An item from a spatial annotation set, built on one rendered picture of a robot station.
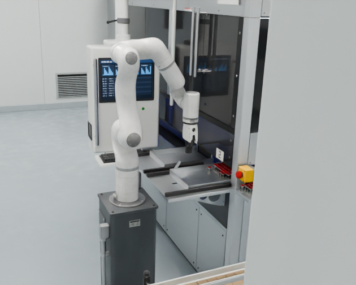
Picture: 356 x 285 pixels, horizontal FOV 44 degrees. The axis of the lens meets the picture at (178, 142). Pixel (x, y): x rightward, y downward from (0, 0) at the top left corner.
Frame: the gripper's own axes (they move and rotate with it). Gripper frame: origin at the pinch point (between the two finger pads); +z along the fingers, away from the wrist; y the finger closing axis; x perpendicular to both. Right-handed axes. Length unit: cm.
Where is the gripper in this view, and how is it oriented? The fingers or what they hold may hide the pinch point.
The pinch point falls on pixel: (189, 149)
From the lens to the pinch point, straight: 236.6
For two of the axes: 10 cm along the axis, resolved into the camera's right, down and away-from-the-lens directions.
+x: -9.1, 1.0, -4.1
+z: -0.4, 9.5, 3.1
